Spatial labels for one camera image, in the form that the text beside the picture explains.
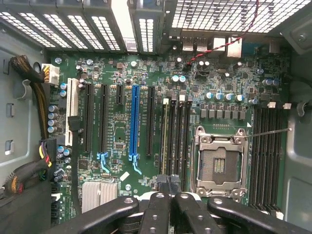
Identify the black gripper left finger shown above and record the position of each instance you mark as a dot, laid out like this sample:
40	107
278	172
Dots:
156	214

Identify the thin metal locking lever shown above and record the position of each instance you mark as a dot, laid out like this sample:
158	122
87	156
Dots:
268	133

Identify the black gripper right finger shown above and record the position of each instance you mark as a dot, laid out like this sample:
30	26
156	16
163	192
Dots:
187	214

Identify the long black expansion slot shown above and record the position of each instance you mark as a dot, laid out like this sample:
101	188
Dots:
88	117
150	117
104	117

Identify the black RAM slot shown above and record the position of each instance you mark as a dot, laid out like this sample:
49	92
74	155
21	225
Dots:
180	136
164	136
254	156
262	156
171	136
186	136
269	156

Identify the green motherboard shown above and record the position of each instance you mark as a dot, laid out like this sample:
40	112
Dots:
114	122

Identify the white expansion slot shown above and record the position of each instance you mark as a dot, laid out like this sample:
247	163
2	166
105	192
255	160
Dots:
71	102

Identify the silver finned heatsink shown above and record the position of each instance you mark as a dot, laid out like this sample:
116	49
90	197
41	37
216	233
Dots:
100	195

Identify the silver CPU socket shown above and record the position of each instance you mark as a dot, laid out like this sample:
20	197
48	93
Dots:
219	161

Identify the short black expansion slot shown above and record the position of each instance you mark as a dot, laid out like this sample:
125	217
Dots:
119	95

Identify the blue expansion slot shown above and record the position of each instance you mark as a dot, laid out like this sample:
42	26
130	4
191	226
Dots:
134	117

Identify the rear port block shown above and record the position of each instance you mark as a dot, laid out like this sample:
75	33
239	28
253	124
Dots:
204	44

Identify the white power connector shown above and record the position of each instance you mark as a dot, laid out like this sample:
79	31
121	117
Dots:
51	74

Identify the grey metal PC case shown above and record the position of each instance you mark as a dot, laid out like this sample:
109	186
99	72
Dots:
14	102

